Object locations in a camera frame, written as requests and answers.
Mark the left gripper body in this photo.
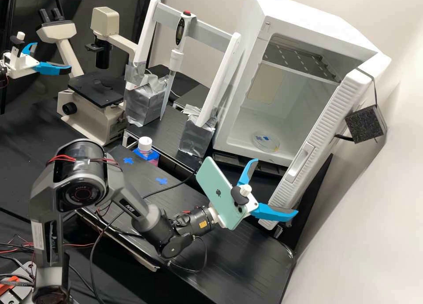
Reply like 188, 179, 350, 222
3, 51, 40, 78

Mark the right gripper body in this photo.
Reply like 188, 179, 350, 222
208, 207, 230, 229

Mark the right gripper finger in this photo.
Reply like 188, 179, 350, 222
251, 201, 299, 223
237, 158, 260, 188

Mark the incubator door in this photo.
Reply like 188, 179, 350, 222
257, 67, 388, 231

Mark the left phone holder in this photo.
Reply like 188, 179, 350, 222
9, 31, 27, 59

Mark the petri dish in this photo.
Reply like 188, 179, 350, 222
252, 131, 281, 152

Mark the cream microscope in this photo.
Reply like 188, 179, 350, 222
35, 6, 140, 147

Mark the blue bottle holder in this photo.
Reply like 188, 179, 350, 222
132, 148, 160, 168

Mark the white pipette stand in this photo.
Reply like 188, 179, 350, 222
123, 0, 242, 158

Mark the small bottle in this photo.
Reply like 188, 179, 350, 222
137, 136, 154, 159

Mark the pipette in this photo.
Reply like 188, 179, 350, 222
159, 11, 197, 121

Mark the white incubator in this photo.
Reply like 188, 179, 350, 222
212, 0, 393, 168

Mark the right wrist camera phone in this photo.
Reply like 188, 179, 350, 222
195, 156, 260, 231

